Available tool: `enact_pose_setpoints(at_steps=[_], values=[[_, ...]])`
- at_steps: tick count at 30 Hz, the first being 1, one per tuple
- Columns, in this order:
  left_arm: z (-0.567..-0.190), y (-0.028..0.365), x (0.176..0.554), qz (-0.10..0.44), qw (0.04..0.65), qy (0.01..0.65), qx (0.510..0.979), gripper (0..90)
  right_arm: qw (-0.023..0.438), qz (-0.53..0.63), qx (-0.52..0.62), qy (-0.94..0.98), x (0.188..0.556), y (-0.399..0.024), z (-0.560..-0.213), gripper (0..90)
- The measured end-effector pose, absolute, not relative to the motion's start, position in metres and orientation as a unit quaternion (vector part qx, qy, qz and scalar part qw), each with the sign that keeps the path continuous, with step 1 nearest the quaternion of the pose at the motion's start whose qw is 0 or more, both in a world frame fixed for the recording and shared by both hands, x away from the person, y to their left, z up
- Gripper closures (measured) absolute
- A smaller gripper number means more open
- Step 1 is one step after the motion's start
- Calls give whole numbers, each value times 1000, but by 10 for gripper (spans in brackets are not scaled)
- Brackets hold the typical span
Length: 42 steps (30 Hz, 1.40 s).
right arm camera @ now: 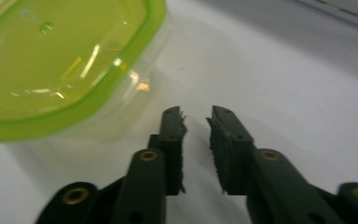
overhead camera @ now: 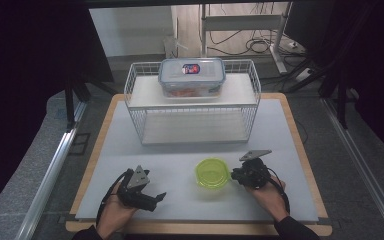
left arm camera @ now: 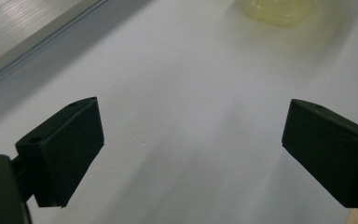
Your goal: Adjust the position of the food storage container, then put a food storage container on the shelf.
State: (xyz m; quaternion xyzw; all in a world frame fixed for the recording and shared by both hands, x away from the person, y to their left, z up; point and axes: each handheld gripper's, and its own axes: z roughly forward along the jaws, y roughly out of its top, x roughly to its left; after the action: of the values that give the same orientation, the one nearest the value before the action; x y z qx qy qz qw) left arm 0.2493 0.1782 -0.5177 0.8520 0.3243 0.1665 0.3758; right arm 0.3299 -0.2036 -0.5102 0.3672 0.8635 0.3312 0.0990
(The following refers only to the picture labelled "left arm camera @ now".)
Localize yellow-green translucent bowl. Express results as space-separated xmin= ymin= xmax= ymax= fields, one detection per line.
xmin=238 ymin=0 xmax=321 ymax=28

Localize white wire shelf rack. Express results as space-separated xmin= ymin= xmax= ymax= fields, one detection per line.
xmin=0 ymin=0 xmax=109 ymax=91

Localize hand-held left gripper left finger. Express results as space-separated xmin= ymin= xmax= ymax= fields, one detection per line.
xmin=12 ymin=96 xmax=105 ymax=209

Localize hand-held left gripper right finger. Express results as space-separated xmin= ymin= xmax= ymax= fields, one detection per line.
xmin=281 ymin=98 xmax=358 ymax=209

